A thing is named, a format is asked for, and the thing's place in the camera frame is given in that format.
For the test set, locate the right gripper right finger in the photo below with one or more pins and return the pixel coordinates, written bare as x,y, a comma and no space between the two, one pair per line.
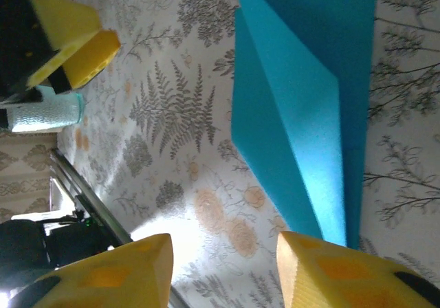
337,277

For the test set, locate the blue paper sheet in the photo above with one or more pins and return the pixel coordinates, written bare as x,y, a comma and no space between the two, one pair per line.
295,115

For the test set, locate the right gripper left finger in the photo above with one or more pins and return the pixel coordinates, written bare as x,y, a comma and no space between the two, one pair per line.
110,277

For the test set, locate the teal textured glass cup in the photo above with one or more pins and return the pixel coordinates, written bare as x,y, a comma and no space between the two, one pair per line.
44,115

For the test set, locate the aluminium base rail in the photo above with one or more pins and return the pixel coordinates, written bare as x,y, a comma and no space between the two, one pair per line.
96,201

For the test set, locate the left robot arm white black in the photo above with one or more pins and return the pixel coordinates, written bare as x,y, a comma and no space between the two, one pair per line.
34,242

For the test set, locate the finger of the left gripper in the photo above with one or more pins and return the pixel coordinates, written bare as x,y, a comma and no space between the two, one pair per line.
93,58
58,22

